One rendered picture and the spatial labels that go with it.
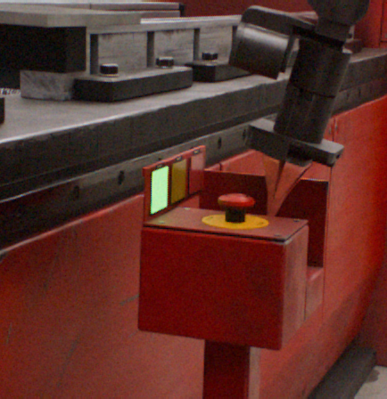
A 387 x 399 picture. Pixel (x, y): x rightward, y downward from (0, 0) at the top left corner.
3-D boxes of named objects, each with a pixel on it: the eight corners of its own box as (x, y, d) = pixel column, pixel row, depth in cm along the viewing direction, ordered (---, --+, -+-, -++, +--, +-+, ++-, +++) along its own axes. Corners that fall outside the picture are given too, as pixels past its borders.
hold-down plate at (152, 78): (111, 102, 145) (111, 79, 144) (73, 99, 147) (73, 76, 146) (193, 86, 173) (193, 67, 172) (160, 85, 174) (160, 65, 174)
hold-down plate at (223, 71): (214, 83, 182) (215, 63, 181) (183, 80, 184) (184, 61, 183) (267, 71, 209) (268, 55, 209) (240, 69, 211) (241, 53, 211)
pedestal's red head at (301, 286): (280, 352, 115) (289, 181, 112) (135, 331, 120) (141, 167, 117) (322, 303, 134) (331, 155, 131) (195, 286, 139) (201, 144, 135)
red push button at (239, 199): (247, 232, 118) (249, 199, 117) (211, 229, 119) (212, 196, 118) (257, 225, 122) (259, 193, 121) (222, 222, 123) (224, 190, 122)
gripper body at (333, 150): (258, 133, 131) (276, 71, 129) (340, 161, 129) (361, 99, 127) (242, 139, 125) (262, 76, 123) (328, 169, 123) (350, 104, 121)
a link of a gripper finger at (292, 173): (240, 197, 133) (263, 123, 131) (296, 217, 132) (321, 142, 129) (224, 207, 127) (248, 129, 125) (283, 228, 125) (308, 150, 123)
